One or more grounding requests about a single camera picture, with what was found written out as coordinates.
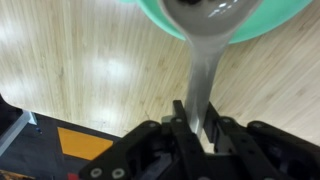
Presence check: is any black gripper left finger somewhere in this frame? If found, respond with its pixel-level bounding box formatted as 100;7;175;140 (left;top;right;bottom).
169;99;204;158

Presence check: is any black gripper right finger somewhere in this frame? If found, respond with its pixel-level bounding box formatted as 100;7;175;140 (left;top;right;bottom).
203;100;235;155

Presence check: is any wooden spoon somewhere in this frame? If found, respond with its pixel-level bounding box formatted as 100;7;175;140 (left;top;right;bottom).
157;0;264;138

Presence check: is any light green bowl with handles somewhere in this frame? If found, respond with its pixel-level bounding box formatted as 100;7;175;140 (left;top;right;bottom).
119;0;314;45

